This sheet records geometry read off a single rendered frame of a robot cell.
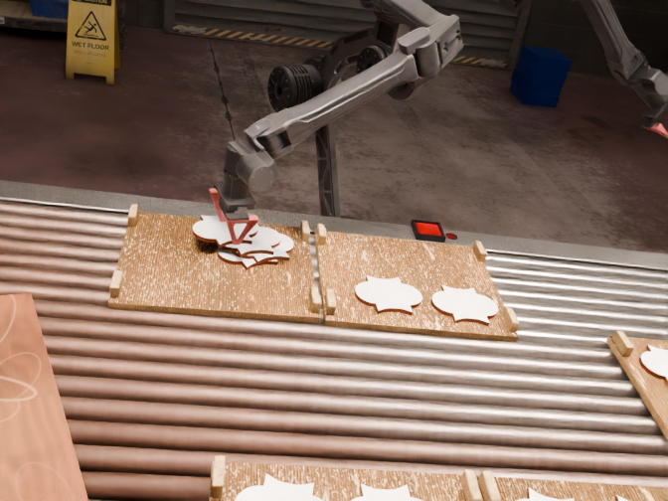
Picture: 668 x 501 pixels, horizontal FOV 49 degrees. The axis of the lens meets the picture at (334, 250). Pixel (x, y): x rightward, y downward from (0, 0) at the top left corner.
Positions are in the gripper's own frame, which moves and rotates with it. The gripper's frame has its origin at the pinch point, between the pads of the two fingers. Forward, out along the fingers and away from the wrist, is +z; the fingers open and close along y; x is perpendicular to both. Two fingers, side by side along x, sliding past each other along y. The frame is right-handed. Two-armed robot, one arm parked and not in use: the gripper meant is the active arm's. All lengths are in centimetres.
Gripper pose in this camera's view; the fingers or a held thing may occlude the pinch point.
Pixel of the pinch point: (230, 230)
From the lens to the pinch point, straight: 159.8
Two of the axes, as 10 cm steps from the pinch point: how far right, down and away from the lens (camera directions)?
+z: -1.8, 8.4, 5.1
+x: 9.0, -0.7, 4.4
